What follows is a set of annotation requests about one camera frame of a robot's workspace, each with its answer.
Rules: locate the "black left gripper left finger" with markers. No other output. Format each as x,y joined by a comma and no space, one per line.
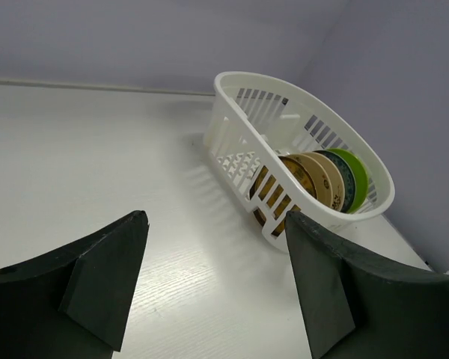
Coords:
74,301

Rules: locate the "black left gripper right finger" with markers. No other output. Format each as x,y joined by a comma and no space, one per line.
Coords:
356,303

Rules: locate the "beige floral plate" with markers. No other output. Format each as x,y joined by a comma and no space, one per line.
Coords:
320,178

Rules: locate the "blue patterned plate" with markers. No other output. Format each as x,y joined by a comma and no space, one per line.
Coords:
347,176

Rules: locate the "cream plate with dark mark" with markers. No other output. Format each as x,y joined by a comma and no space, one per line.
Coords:
335,179

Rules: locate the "green plate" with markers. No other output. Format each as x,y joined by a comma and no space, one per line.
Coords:
360,176

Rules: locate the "yellow patterned plate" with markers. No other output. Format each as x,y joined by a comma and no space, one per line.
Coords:
297,170

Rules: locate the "white plastic dish rack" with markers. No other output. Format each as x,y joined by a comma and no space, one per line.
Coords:
258,119

